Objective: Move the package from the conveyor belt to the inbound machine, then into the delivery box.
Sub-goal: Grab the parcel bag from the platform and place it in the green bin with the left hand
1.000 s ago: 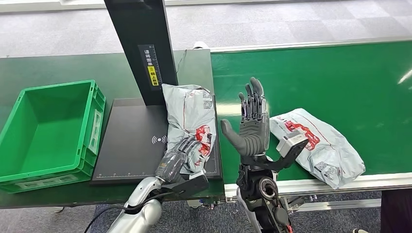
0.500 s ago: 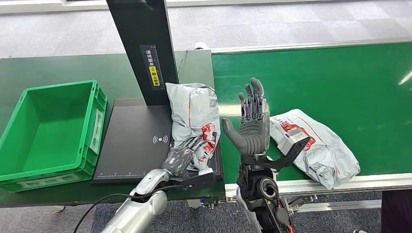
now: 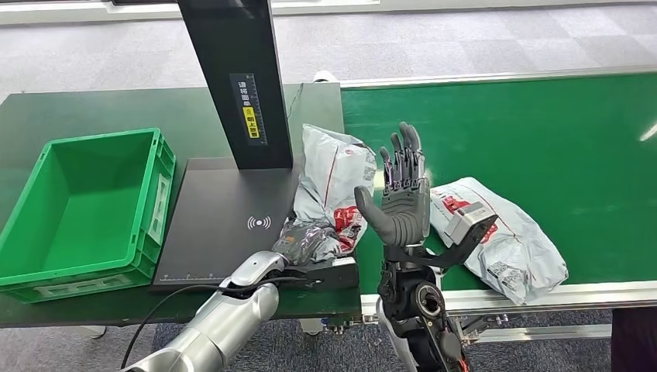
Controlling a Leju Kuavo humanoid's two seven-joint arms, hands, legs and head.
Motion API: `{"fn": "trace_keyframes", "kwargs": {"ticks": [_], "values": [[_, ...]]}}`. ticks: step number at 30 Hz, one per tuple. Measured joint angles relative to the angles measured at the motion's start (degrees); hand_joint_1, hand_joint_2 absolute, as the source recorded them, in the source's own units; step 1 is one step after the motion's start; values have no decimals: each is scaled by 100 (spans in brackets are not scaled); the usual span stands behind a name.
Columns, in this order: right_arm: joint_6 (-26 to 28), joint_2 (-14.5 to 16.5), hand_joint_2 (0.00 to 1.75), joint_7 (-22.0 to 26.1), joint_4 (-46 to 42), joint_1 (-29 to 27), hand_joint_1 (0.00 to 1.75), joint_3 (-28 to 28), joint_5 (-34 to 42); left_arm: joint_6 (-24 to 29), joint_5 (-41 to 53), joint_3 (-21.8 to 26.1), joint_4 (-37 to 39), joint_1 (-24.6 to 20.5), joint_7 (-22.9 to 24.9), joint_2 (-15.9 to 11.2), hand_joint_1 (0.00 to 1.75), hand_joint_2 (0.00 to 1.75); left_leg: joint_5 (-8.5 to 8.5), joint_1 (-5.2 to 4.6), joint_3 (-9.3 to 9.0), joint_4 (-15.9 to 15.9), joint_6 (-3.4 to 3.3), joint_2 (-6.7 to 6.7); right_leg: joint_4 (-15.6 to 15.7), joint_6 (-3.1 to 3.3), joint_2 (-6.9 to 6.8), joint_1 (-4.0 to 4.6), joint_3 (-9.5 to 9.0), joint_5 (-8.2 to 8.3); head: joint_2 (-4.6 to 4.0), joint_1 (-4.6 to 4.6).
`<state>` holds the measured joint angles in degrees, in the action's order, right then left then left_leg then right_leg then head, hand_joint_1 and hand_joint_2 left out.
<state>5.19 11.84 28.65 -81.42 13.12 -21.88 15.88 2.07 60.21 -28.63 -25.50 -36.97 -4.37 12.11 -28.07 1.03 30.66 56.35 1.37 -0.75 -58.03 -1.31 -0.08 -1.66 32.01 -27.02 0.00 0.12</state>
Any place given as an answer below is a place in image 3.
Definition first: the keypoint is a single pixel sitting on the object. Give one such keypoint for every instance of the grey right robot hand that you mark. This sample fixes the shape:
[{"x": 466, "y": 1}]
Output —
[{"x": 405, "y": 215}]

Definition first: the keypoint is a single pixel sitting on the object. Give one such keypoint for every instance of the pale table leg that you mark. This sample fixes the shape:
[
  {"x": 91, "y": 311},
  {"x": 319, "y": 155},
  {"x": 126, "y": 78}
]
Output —
[
  {"x": 92, "y": 332},
  {"x": 312, "y": 326}
]

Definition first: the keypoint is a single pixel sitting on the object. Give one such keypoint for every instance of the dark object beside conveyor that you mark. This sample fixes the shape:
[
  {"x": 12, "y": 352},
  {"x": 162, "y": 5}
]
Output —
[{"x": 635, "y": 341}]

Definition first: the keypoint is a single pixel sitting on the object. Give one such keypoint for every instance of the grey courier bag red print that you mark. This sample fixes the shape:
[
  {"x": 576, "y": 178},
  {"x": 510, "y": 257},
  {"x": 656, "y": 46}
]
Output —
[
  {"x": 333, "y": 174},
  {"x": 513, "y": 246}
]

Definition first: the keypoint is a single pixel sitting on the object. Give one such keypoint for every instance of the green conveyor belt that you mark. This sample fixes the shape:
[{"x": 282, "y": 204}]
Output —
[{"x": 513, "y": 128}]

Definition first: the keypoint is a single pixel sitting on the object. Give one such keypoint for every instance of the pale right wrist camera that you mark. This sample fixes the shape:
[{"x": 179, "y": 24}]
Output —
[{"x": 469, "y": 221}]

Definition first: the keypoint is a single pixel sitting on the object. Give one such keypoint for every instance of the black inbound scanner machine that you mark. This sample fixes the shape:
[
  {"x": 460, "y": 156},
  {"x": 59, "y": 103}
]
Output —
[{"x": 226, "y": 205}]

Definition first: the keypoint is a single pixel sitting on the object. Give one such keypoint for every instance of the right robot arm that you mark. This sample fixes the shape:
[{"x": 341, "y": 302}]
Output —
[{"x": 416, "y": 313}]

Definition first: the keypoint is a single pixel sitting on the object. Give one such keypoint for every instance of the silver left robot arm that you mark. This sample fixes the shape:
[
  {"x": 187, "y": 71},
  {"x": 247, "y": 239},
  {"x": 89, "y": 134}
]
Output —
[{"x": 231, "y": 318}]

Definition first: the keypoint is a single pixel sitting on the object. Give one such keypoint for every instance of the white conveyor roller end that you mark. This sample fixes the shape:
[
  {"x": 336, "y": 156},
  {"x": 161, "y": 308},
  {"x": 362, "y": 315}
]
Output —
[{"x": 325, "y": 76}]

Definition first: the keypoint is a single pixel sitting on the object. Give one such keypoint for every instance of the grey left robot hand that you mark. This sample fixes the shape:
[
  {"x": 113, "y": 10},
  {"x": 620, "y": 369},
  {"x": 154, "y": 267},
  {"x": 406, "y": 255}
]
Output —
[{"x": 303, "y": 246}]

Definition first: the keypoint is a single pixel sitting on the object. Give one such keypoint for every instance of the black yellow label sticker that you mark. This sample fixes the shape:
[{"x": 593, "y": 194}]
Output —
[{"x": 249, "y": 110}]

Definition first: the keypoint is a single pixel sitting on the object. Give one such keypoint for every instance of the green plastic crate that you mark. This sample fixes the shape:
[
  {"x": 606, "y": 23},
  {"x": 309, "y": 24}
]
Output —
[{"x": 82, "y": 215}]

